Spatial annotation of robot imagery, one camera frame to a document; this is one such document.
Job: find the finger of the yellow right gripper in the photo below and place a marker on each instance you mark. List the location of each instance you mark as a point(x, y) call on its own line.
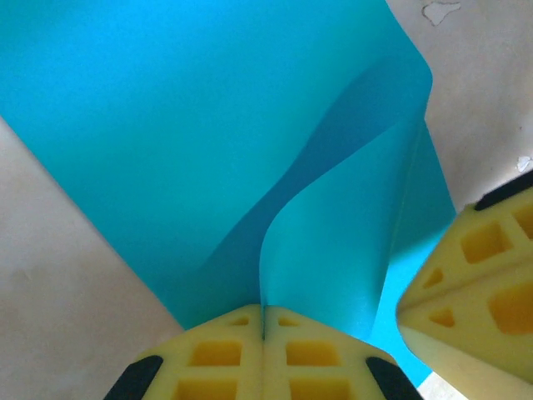
point(487, 246)
point(470, 341)

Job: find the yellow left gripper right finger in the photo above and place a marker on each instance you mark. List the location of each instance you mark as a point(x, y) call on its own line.
point(316, 362)

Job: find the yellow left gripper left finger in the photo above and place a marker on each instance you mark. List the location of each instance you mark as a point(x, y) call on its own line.
point(208, 362)

